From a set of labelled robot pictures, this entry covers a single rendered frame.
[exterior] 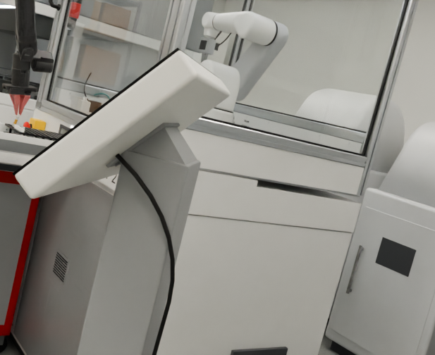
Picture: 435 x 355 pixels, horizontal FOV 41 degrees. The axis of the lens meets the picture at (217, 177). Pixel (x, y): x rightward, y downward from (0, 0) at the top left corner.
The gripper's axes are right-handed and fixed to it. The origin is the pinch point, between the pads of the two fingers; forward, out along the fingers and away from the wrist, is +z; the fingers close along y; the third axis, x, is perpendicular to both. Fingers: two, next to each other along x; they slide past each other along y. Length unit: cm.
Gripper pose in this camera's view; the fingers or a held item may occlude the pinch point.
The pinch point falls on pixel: (17, 112)
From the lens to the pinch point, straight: 209.8
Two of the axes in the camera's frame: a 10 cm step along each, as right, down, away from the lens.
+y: 8.3, -0.1, 5.6
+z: -1.4, 9.6, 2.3
